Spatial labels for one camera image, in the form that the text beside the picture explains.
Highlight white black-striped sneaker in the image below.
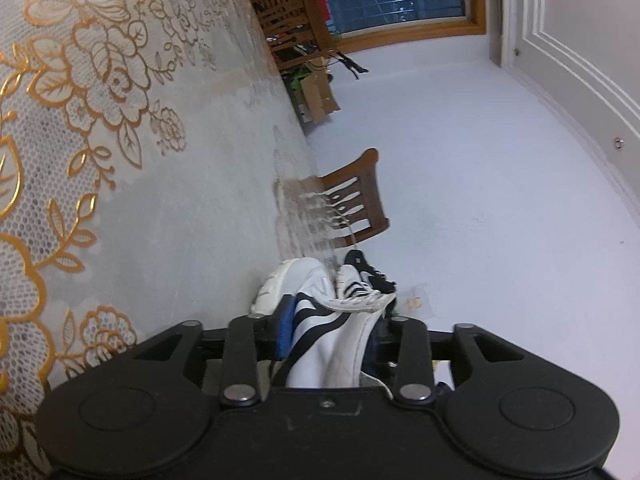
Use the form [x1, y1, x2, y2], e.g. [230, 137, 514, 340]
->
[250, 257, 396, 389]

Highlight black nike shoe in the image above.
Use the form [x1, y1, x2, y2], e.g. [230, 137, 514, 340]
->
[344, 249, 397, 294]

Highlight cardboard box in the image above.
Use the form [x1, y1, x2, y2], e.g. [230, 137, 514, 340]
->
[300, 72, 341, 125]

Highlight black bicycle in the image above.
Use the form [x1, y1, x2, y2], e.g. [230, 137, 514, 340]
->
[274, 44, 370, 81]

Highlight wooden dining chair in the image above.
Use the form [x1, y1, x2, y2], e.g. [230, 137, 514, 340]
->
[250, 0, 335, 70]

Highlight wooden chair by wall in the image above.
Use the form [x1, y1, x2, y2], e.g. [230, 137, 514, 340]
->
[320, 148, 390, 247]

